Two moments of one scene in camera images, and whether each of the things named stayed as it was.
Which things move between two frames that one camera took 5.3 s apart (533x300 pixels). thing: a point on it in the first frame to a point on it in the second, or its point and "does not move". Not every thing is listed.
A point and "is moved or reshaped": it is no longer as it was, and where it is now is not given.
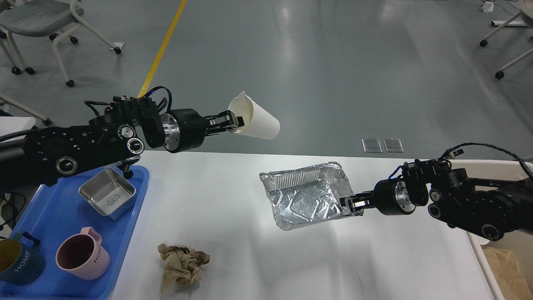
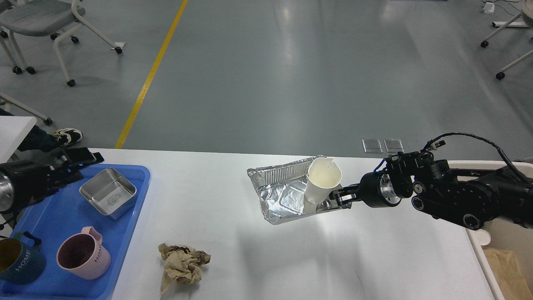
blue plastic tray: (57, 211) does not move
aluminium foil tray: (302, 196) is moved or reshaped
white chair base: (483, 43) does not move
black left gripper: (185, 128) to (22, 182)
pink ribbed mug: (82, 255) does not move
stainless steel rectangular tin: (109, 192) does not move
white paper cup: (258, 123) to (324, 177)
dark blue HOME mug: (20, 264) does not move
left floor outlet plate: (371, 145) does not move
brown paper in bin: (508, 273) does not move
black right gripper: (390, 197) to (377, 190)
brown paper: (181, 264) does not move
